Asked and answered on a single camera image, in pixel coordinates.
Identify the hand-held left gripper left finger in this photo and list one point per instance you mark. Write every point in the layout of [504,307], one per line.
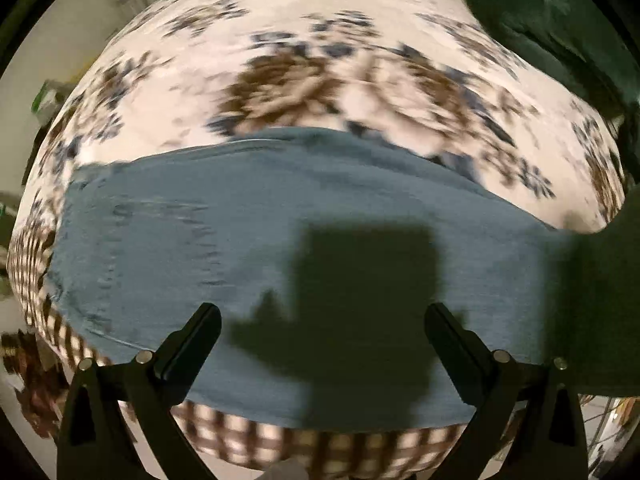
[187,342]

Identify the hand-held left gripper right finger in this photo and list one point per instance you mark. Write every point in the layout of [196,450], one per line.
[452,342]

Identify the floral bed sheet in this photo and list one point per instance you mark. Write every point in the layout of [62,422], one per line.
[320,85]

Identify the green and white box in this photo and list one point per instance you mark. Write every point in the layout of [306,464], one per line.
[46,97]

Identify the blue denim pants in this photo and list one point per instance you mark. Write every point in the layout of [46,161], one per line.
[260,240]

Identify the dark green cloth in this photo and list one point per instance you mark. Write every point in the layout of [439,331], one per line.
[555,15]

